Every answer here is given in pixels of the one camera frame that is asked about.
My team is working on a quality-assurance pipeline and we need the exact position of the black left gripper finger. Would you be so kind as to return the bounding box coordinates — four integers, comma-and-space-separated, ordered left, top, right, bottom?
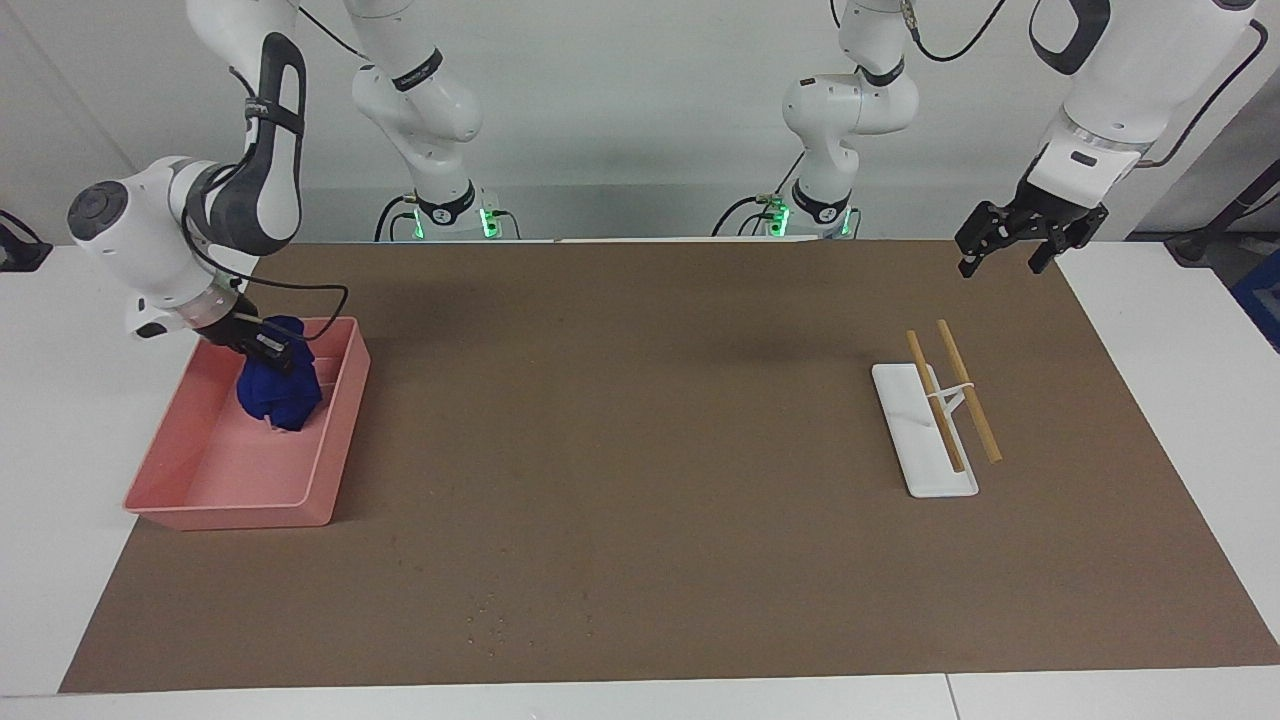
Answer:
1027, 228, 1077, 275
955, 200, 1012, 280

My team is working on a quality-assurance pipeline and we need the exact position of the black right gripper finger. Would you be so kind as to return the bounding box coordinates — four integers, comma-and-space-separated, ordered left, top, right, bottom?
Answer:
250, 330, 297, 377

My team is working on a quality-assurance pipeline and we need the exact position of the blue towel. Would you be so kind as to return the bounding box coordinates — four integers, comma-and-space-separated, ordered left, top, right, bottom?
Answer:
236, 316, 324, 434

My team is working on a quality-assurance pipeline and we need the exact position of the white towel rack base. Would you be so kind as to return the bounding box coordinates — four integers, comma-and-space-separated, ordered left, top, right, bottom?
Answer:
871, 362, 980, 499

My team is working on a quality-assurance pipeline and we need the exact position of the spilled water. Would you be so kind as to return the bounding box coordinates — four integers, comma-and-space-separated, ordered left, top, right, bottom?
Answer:
464, 592, 513, 653

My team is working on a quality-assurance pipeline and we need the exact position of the pink plastic bin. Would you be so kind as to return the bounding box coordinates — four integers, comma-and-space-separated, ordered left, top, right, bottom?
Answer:
122, 316, 372, 531

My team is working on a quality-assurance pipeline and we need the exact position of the black tripod stand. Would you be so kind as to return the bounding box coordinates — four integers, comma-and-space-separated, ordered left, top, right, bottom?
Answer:
1165, 160, 1280, 267

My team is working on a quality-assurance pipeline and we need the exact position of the wooden rack rod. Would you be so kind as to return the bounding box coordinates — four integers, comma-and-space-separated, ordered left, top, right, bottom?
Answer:
905, 330, 967, 475
935, 319, 1003, 465

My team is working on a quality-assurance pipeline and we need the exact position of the blue crate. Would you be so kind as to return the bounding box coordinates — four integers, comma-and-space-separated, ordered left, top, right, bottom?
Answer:
1230, 250, 1280, 353

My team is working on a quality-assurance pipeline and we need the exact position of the brown table mat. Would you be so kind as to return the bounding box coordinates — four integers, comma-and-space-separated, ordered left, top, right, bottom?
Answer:
58, 238, 1280, 694

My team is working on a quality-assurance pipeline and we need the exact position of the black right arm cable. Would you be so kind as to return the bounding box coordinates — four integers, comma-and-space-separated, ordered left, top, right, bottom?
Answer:
183, 65, 350, 331

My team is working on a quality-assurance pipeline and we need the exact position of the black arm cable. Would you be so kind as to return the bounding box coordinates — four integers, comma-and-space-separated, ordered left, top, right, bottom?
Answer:
900, 0, 1273, 169
183, 65, 350, 331

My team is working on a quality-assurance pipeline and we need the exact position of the white wall outlet box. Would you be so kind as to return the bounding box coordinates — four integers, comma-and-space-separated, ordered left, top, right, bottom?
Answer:
103, 195, 161, 245

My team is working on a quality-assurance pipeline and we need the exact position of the black right base cable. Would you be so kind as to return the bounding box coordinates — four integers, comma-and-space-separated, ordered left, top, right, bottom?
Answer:
374, 194, 423, 243

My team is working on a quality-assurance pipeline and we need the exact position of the black base cable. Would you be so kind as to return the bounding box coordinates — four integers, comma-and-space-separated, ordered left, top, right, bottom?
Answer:
711, 150, 807, 239
374, 194, 423, 243

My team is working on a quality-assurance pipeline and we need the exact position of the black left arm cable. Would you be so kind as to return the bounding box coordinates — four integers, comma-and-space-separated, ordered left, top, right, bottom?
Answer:
900, 0, 1273, 169

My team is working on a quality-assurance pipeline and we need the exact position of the black clamp mount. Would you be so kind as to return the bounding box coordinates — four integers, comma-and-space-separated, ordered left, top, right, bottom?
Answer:
0, 210, 54, 273

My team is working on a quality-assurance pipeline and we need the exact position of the black left base cable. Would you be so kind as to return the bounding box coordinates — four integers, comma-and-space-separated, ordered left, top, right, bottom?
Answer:
711, 150, 807, 239

